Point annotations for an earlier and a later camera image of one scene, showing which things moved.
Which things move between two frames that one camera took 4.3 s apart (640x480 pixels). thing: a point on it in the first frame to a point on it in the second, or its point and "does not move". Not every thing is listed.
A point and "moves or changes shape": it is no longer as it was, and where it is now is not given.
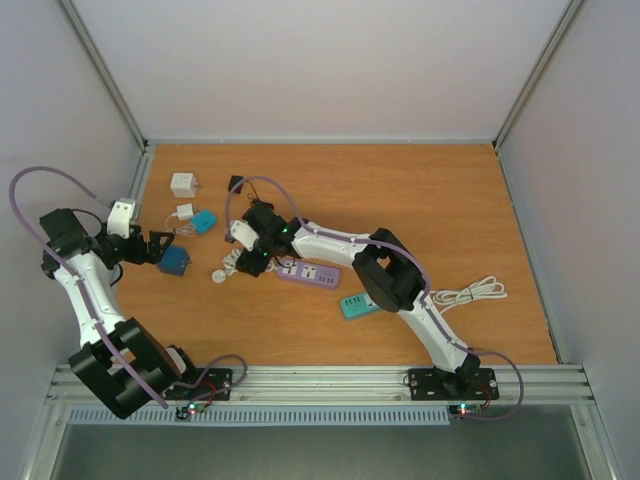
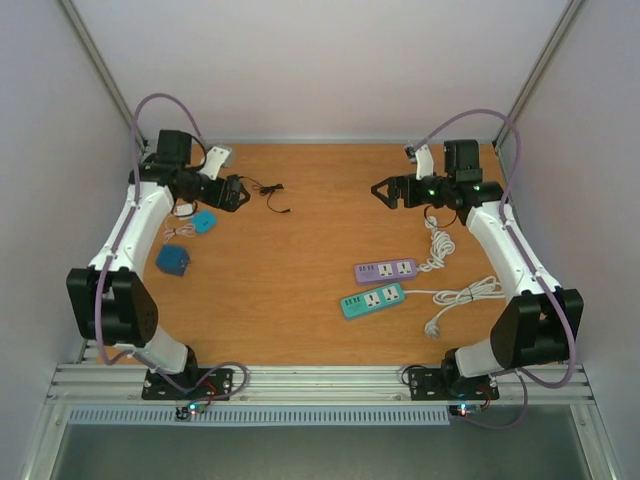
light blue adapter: x=204 y=221 does not move
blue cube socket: x=175 y=260 does not move
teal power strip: x=357 y=304 does not move
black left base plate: x=203 y=384 does not move
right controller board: x=465 y=409 does not move
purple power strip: x=309 y=273 moves or changes shape
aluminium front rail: x=357 y=385 does not move
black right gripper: x=254 y=263 to x=405 y=186
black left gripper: x=154 y=253 to x=217 y=199
